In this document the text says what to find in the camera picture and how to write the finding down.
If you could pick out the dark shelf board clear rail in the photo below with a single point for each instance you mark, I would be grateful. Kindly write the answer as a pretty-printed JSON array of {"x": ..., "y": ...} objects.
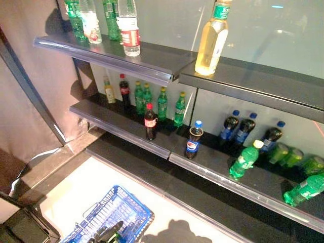
[{"x": 227, "y": 177}]

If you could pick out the dark left robot hand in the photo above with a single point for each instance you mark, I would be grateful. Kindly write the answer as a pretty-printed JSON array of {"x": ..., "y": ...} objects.
[{"x": 108, "y": 234}]

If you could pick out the tall yellow tea bottle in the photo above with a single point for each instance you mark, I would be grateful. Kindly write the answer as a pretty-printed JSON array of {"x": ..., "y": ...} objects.
[{"x": 210, "y": 45}]

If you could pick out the dark metal frame post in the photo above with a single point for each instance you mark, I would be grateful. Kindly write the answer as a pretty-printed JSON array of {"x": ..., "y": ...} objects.
[{"x": 30, "y": 91}]

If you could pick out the green soda bottle yellow cap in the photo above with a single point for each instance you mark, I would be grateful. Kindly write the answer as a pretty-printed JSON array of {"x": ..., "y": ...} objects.
[
  {"x": 162, "y": 105},
  {"x": 138, "y": 100},
  {"x": 180, "y": 111},
  {"x": 147, "y": 96}
]

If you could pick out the clear bottle pink label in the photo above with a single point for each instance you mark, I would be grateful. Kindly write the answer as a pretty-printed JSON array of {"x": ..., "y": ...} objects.
[{"x": 92, "y": 25}]

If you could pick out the dark base shelf board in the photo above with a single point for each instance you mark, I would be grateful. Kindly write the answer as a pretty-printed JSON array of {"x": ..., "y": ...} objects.
[{"x": 197, "y": 202}]

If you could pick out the small yellow tea bottle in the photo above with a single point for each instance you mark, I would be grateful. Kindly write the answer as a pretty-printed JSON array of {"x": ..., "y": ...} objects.
[{"x": 110, "y": 93}]

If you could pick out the pepsi bottle blue cap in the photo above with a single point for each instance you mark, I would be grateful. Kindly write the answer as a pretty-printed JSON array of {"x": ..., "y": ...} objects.
[
  {"x": 193, "y": 144},
  {"x": 227, "y": 129},
  {"x": 270, "y": 139},
  {"x": 244, "y": 131}
]

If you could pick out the clear water bottle red label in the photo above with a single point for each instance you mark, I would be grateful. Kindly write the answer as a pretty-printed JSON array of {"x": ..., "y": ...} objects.
[{"x": 130, "y": 35}]

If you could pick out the green soda bottle white cap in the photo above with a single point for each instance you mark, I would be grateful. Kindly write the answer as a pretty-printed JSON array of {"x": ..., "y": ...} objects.
[{"x": 243, "y": 162}]

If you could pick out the dark shelf board blue rail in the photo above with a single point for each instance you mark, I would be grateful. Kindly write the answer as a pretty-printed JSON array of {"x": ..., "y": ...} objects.
[
  {"x": 114, "y": 58},
  {"x": 114, "y": 124}
]

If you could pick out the black robot body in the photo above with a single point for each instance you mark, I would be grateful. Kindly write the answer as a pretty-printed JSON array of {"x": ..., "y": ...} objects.
[{"x": 22, "y": 225}]

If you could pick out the cola bottle red cap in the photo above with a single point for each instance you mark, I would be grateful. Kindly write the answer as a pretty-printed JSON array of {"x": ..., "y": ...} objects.
[
  {"x": 150, "y": 124},
  {"x": 124, "y": 93}
]

